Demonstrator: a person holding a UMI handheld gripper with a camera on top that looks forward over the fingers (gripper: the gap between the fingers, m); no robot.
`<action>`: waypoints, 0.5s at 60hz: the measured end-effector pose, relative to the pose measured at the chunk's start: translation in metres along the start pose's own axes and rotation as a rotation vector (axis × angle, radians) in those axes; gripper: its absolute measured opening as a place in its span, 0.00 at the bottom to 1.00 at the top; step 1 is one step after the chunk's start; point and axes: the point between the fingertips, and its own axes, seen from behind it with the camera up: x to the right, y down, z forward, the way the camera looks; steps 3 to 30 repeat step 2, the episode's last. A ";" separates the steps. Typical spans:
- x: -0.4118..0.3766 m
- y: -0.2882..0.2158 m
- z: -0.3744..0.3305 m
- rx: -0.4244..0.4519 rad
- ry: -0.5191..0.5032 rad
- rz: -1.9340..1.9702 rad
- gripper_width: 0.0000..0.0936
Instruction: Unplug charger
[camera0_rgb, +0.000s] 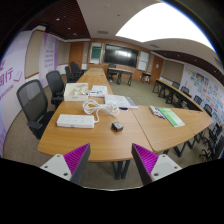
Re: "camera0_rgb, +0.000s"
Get large bright ceiling light panel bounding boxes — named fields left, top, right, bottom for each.
left=115, top=1, right=216, bottom=51

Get small wooden side desk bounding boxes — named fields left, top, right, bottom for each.
left=139, top=71, right=152, bottom=84

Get black mesh office chair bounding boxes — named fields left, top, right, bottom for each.
left=16, top=78, right=55, bottom=140
left=45, top=70, right=66, bottom=109

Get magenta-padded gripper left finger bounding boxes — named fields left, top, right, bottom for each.
left=39, top=142, right=92, bottom=186

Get white marker pack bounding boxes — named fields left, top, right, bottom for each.
left=148, top=105, right=167, bottom=120

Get white power strip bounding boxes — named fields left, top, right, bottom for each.
left=56, top=113, right=96, bottom=129

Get green booklet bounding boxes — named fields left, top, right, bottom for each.
left=156, top=107, right=186, bottom=128

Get black-legged wooden desk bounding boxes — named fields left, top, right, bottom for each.
left=107, top=67, right=134, bottom=87

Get large black wall screen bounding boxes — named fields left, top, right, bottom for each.
left=103, top=43, right=140, bottom=69

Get white wall board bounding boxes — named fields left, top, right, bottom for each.
left=137, top=50, right=150, bottom=72

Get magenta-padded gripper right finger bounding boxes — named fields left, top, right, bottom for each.
left=131, top=142, right=184, bottom=186

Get flat white box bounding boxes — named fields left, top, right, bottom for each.
left=104, top=94, right=139, bottom=110

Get white coiled power cable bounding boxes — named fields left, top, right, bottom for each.
left=82, top=98, right=120, bottom=124

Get white open compartment box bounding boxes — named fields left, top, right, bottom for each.
left=63, top=82, right=90, bottom=103

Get brown wooden door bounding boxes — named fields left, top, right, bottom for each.
left=150, top=54, right=164, bottom=84

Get long curved wooden table row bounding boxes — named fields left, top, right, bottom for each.
left=152, top=78, right=204, bottom=113

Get large purple white wall banner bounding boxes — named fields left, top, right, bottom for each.
left=0, top=30, right=33, bottom=158

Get black charger with orange ports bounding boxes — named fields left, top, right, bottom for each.
left=111, top=120, right=124, bottom=133

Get white paper with blue print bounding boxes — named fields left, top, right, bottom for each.
left=87, top=84, right=109, bottom=98

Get narrow purple white wall banner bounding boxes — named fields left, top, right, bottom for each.
left=38, top=32, right=60, bottom=88

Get colourful wall posters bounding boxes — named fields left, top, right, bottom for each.
left=186, top=68, right=224, bottom=128

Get group of black office chairs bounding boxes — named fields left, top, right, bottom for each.
left=64, top=61, right=88, bottom=84

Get green framed wall board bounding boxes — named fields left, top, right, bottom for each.
left=89, top=41, right=103, bottom=65

